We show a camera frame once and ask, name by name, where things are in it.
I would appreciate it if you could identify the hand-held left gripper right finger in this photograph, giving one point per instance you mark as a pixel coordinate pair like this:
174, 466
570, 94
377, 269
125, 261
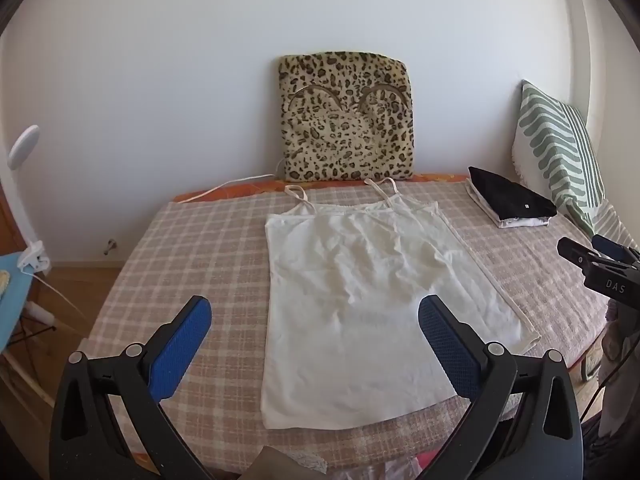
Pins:
450, 347

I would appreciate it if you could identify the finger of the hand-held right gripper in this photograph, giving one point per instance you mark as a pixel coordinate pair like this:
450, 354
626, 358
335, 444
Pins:
577, 255
612, 249

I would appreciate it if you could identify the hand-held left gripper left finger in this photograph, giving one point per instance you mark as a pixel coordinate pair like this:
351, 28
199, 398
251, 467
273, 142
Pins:
180, 347

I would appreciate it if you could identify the white camisole top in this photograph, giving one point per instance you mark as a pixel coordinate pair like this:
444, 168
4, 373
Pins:
360, 285

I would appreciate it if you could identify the black folded garment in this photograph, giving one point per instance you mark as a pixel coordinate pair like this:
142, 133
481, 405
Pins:
510, 195

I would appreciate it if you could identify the green striped pillow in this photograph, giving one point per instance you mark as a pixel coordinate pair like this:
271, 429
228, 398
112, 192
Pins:
555, 150

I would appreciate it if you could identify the plaid blanket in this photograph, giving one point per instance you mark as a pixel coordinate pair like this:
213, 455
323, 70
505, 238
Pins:
200, 240

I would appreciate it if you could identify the small white object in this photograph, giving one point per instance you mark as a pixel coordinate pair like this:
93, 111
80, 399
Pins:
41, 312

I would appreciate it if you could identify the brown cloth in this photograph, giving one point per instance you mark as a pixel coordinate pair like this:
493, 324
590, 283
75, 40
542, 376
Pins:
275, 465

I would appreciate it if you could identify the orange mattress sheet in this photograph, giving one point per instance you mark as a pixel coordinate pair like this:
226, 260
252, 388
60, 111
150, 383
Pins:
240, 188

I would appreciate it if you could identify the white lace cloth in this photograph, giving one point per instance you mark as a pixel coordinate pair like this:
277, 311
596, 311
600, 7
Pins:
307, 460

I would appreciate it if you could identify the blue chair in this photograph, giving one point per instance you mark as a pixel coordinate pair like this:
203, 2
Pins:
12, 305

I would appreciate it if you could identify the yellow cloth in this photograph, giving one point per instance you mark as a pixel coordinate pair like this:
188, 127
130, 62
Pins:
4, 282

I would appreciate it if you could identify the wooden door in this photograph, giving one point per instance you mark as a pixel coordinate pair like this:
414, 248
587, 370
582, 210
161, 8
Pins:
7, 220

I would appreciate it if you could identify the leopard print cushion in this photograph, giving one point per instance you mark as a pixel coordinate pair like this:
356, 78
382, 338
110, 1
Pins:
345, 125

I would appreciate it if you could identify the white clip lamp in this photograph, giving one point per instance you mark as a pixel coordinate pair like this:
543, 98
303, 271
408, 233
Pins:
25, 142

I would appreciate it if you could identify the small wall fixture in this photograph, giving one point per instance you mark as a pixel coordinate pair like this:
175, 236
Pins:
108, 246

